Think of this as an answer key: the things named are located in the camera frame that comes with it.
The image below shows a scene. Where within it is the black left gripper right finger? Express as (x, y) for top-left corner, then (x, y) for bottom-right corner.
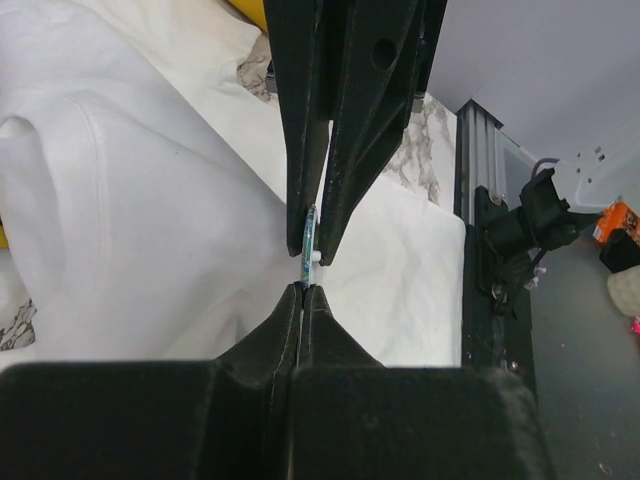
(289, 286), (555, 479)

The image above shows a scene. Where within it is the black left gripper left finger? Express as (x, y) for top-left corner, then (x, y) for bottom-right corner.
(1, 284), (303, 479)

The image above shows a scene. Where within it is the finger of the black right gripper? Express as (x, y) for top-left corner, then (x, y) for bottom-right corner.
(317, 1), (446, 266)
(264, 1), (357, 256)

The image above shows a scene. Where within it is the round green blue brooch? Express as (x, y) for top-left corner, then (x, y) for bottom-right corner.
(300, 205), (321, 290)

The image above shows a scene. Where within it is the white t-shirt with flower print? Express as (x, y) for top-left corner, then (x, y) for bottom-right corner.
(0, 0), (469, 369)

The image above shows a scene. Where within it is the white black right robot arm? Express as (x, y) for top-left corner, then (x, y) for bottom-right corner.
(264, 1), (639, 264)

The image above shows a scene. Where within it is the aluminium rail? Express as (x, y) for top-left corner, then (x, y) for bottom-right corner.
(453, 100), (519, 225)

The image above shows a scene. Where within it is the black mounting base plate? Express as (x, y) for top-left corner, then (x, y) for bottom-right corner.
(461, 186), (536, 390)

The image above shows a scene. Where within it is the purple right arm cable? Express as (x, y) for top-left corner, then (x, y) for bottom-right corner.
(529, 155), (561, 179)

